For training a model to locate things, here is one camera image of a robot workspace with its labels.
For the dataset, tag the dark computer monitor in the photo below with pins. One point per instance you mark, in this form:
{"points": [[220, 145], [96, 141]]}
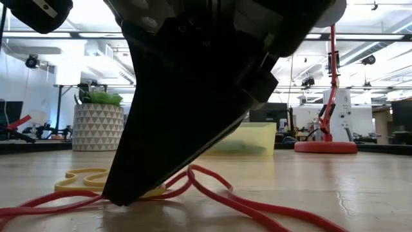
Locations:
{"points": [[14, 111], [402, 112]]}

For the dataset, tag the yellow translucent plastic bin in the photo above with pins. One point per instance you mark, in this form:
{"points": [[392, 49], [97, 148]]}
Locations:
{"points": [[257, 132]]}

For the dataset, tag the black computer monitor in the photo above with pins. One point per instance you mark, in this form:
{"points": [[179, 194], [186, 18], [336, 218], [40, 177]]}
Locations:
{"points": [[273, 112]]}

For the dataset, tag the black ceiling camera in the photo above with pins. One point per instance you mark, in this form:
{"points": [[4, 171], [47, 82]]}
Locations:
{"points": [[308, 82]]}

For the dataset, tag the white column machine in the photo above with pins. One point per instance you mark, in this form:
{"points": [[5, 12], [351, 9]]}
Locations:
{"points": [[342, 109]]}

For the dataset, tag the yellow rubber band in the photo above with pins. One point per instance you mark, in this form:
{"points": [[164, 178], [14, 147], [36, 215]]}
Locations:
{"points": [[61, 187]]}

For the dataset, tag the black background robot arm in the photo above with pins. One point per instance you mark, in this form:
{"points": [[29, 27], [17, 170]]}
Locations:
{"points": [[64, 132]]}

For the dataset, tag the black stand pole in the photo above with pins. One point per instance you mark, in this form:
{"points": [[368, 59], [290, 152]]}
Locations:
{"points": [[59, 109]]}

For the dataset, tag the green plant in patterned pot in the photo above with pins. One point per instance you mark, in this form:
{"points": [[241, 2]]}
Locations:
{"points": [[98, 129]]}

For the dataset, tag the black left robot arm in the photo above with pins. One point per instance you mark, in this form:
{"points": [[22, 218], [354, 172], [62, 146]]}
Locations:
{"points": [[32, 19]]}

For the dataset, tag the red desk lamp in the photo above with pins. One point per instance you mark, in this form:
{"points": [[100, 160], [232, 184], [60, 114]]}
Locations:
{"points": [[325, 147]]}

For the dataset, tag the red rubber band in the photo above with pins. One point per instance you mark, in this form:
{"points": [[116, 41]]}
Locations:
{"points": [[190, 172]]}

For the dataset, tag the black ceiling spotlight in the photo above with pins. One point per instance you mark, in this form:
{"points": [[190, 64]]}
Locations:
{"points": [[368, 60], [32, 61]]}

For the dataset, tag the red background tool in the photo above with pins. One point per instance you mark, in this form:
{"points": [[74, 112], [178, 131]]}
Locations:
{"points": [[19, 121]]}

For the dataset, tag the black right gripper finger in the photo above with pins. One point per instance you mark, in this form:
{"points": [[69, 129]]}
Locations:
{"points": [[180, 112]]}

